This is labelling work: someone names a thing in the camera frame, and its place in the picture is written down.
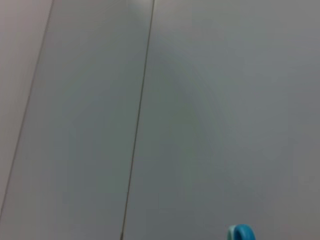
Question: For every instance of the blue and teal scissors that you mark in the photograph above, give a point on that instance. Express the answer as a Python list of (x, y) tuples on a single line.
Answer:
[(243, 233)]

